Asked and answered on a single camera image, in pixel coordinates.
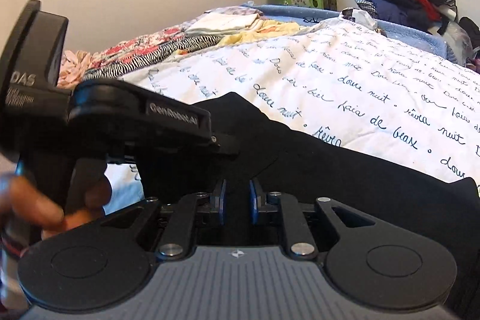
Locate black pants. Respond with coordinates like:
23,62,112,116
137,93,479,319

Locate pile of clothes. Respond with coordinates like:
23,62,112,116
354,0,479,72

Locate white quilt with script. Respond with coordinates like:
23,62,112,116
102,18,480,215

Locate person left hand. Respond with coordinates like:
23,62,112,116
1,173,112,319

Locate folded colourful clothes stack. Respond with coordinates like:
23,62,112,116
57,6,302,89

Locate blue blanket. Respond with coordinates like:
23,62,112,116
243,1,460,64

